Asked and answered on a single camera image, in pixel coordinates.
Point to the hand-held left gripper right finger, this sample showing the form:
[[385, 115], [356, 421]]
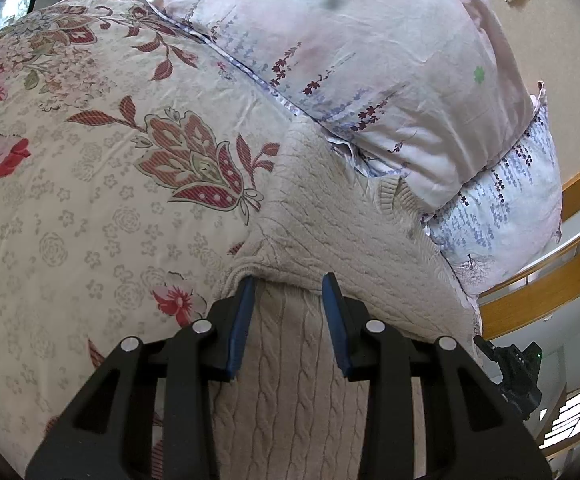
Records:
[[337, 327]]

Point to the pink floral top pillow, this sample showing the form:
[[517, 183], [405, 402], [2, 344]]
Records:
[[350, 60]]

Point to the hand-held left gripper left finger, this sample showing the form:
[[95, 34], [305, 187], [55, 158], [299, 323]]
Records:
[[240, 325]]

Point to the white pillow with purple flowers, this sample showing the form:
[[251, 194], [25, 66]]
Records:
[[500, 210]]

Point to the floral bed sheet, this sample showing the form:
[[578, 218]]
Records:
[[95, 200]]

